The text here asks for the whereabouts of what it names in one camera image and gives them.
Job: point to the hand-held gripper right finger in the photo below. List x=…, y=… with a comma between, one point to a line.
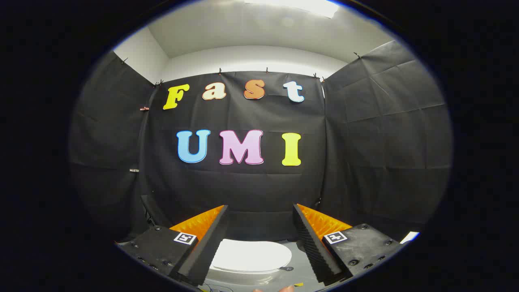
x=312, y=243

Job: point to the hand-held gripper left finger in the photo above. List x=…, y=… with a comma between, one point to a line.
x=211, y=243

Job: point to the black backdrop cloth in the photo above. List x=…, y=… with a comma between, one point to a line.
x=243, y=190

